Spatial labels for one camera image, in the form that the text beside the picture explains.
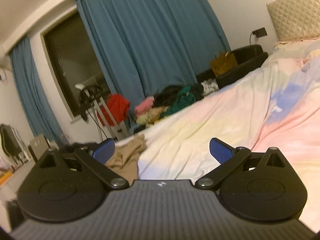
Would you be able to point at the green garment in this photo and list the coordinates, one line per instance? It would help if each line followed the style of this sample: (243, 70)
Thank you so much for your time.
(185, 98)

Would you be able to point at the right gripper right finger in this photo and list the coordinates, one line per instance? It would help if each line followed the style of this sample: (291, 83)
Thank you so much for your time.
(229, 159)

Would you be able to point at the yellow garment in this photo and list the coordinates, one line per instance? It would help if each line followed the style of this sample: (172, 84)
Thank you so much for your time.
(143, 119)

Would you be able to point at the blue curtain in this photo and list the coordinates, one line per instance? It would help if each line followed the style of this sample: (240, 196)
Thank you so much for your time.
(38, 112)
(144, 46)

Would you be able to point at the black garment on pile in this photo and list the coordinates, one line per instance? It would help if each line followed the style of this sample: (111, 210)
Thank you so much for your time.
(167, 96)

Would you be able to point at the blue right curtain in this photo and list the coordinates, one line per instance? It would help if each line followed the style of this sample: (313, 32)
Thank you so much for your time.
(144, 46)

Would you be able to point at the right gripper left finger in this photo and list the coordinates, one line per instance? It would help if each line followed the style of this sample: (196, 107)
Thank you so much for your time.
(94, 157)

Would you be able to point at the grey chair back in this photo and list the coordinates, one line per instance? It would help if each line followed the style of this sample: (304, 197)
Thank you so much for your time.
(38, 146)

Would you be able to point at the black framed mirror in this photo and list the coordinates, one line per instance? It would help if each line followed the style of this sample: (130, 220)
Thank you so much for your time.
(10, 145)

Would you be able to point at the grey tripod stand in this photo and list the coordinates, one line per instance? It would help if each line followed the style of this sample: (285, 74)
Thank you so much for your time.
(92, 100)

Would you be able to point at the brown paper bag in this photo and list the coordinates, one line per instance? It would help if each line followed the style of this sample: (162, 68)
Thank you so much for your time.
(223, 63)

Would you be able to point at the red garment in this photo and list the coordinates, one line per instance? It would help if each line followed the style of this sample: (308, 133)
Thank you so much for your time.
(119, 108)

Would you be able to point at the white dresser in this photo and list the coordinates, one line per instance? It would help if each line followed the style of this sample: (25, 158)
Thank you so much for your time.
(9, 191)

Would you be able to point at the pastel bed duvet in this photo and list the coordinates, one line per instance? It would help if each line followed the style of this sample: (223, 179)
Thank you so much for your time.
(274, 105)

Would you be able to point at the pink garment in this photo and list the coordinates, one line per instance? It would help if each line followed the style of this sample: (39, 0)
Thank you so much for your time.
(144, 106)

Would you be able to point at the dark window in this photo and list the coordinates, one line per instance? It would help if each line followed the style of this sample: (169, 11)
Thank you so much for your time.
(73, 60)

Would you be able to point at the beige patterned garment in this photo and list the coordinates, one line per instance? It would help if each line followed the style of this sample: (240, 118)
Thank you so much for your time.
(153, 115)

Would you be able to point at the orange items on dresser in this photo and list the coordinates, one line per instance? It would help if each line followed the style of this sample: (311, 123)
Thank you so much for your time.
(7, 169)

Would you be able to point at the blue left curtain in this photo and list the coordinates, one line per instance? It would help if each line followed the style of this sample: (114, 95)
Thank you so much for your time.
(38, 112)

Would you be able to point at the quilted beige headboard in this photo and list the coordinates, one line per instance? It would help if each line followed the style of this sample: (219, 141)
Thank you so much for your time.
(295, 20)

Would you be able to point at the black white patterned garment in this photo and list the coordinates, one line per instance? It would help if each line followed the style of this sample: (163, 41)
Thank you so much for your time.
(209, 86)

